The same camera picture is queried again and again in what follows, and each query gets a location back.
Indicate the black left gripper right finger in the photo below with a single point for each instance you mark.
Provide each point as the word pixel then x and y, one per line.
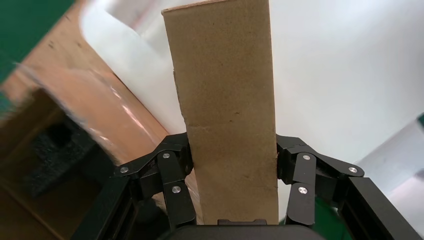
pixel 303 202

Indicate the black foam insert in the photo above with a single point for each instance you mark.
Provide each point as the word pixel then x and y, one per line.
pixel 49 159

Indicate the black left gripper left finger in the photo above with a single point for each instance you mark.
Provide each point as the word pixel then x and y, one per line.
pixel 175 198

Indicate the small cardboard box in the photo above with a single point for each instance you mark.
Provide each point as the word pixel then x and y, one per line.
pixel 225 99

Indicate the large cardboard box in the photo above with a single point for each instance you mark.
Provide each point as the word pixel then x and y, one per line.
pixel 99 99

